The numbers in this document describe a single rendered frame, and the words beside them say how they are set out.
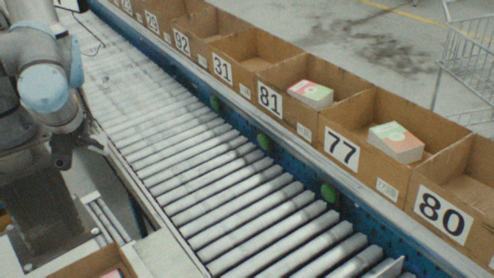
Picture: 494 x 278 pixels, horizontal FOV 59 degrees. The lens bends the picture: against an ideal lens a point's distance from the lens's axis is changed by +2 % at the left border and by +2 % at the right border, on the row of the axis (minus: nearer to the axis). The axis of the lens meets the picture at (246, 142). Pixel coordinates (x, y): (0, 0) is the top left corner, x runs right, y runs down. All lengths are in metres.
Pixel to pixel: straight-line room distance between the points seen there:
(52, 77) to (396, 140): 1.10
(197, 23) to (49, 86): 1.61
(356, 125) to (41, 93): 1.15
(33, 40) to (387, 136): 1.13
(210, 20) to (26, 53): 1.61
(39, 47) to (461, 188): 1.27
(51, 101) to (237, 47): 1.36
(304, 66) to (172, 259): 1.01
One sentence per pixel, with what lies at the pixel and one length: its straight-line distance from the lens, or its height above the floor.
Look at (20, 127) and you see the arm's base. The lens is 1.39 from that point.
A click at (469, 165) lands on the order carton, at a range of 1.59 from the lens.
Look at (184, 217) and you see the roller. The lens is 1.60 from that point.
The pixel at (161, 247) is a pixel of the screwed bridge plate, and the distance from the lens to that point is 1.52.
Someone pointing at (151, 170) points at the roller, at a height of 0.74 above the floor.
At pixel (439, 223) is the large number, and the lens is 1.36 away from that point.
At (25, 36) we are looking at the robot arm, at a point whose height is 1.53.
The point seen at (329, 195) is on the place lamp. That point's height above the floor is 0.82.
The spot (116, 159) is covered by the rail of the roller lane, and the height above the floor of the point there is 0.74.
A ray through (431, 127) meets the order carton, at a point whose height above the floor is 0.99.
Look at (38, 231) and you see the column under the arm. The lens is 1.59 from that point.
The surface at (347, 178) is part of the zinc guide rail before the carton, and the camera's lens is 1.50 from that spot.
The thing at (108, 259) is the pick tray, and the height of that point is 0.79.
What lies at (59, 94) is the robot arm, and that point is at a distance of 0.99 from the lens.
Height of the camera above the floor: 1.88
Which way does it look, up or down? 37 degrees down
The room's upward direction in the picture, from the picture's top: 5 degrees counter-clockwise
